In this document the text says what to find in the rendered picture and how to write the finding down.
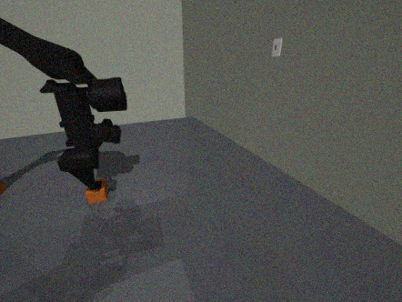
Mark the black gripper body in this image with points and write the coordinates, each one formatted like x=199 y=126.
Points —
x=77 y=132

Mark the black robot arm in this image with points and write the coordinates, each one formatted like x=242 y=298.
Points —
x=59 y=62

